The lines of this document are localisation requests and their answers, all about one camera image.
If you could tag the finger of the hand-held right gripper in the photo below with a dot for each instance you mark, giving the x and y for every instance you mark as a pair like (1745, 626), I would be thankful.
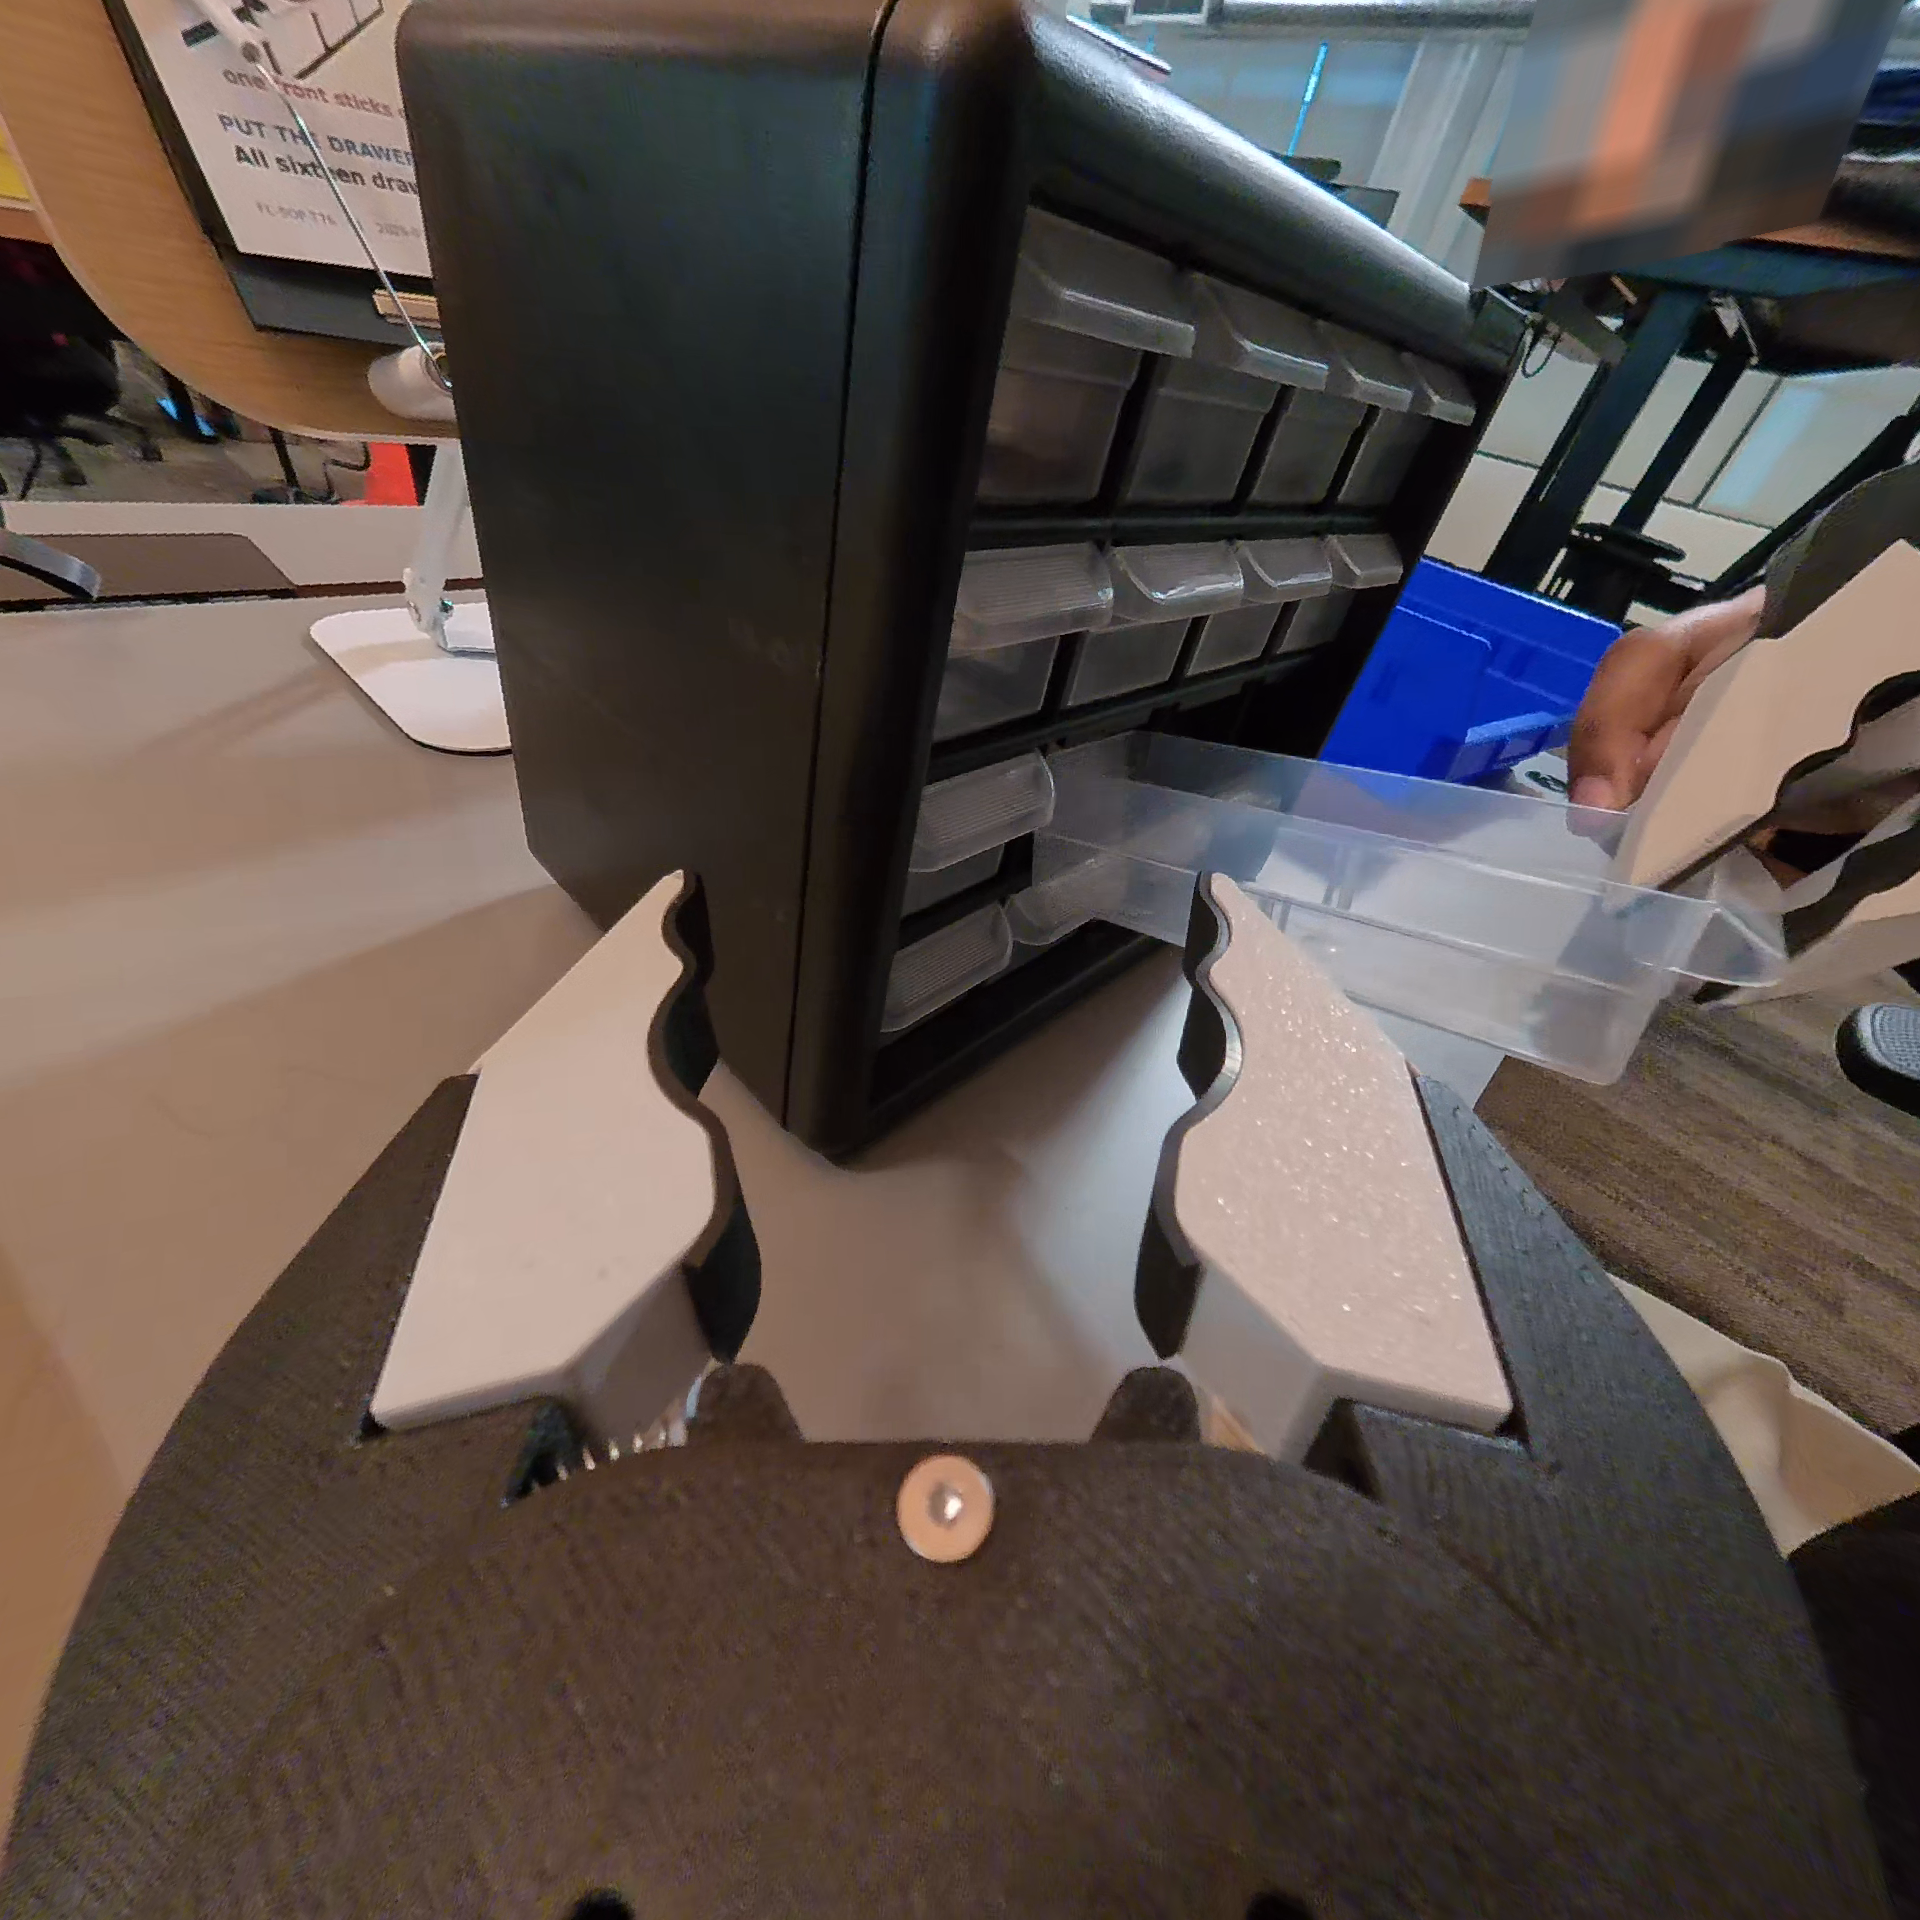
(1745, 735)
(1862, 937)

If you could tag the white stand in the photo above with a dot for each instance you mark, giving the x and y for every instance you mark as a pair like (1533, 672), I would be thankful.
(420, 694)

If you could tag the person's right hand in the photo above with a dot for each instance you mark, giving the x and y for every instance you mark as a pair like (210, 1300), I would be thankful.
(1648, 678)

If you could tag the printed instruction sign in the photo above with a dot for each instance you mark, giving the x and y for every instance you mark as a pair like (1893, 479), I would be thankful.
(281, 166)

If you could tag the person's beige pants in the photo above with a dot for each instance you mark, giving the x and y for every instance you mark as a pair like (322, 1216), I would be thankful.
(1802, 1443)

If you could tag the curved wooden panel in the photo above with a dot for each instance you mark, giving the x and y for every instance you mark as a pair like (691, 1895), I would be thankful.
(88, 270)

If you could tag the dark desk mat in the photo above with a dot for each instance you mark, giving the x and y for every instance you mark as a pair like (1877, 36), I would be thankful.
(184, 568)

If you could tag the black office chair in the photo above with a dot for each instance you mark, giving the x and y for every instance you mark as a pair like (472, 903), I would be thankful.
(63, 392)

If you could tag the silver monitor foot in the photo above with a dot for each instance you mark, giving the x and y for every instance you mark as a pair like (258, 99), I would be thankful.
(40, 568)

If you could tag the orange cone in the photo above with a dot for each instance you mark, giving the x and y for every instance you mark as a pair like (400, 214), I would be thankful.
(394, 487)

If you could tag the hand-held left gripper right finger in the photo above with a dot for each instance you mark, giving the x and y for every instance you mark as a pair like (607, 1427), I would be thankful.
(1321, 1202)

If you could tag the grey desk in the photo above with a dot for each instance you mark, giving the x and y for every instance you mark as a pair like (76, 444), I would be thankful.
(223, 900)

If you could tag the set of small clear drawers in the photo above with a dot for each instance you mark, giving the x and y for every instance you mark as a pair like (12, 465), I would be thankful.
(1055, 378)

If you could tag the long clear plastic drawer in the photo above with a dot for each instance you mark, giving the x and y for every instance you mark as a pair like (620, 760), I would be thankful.
(1426, 900)

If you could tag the black drawer cabinet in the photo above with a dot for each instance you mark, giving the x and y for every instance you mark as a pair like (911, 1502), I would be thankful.
(643, 527)

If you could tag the grey shoe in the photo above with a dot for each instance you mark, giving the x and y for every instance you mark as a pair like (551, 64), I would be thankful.
(1892, 1057)

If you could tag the black metal table frame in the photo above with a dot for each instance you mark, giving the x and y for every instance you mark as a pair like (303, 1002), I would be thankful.
(1648, 343)

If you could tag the blue plastic bin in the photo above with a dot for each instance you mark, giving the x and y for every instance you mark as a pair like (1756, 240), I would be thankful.
(1471, 678)

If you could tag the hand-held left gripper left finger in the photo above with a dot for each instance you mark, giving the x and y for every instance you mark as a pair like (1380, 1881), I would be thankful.
(555, 1202)

